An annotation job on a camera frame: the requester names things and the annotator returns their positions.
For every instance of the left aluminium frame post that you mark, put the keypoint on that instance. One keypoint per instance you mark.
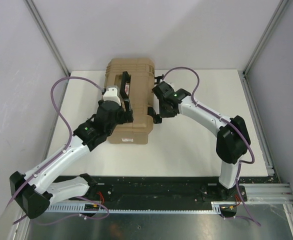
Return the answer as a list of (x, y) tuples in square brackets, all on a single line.
[(44, 30)]

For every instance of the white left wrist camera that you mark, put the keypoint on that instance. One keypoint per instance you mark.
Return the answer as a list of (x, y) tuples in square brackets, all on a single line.
[(112, 93)]

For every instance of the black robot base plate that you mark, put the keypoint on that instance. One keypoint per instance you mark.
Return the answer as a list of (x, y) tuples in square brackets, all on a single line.
[(113, 187)]

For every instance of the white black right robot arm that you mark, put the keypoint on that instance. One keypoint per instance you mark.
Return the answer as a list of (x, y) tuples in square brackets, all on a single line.
[(232, 137)]

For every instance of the tan plastic tool box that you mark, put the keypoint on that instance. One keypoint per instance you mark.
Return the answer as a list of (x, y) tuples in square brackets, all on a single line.
[(135, 77)]

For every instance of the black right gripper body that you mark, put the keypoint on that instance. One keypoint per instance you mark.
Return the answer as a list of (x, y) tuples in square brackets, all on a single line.
[(163, 112)]

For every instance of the aluminium frame post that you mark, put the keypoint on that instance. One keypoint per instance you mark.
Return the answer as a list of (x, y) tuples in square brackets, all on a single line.
[(44, 30), (266, 35)]

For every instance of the right aluminium frame post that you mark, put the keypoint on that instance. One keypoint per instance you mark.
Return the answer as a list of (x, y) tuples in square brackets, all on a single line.
[(266, 35)]

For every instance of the aluminium frame rail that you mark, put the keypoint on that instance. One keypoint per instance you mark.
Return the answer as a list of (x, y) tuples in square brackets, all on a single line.
[(268, 193)]

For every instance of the grey slotted cable duct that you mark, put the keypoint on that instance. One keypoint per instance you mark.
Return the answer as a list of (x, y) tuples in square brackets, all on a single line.
[(92, 208)]

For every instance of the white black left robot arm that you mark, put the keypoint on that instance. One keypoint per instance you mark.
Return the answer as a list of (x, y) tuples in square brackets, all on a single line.
[(36, 190)]

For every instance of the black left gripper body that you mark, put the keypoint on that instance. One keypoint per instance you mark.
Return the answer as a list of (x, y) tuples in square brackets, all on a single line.
[(123, 118)]

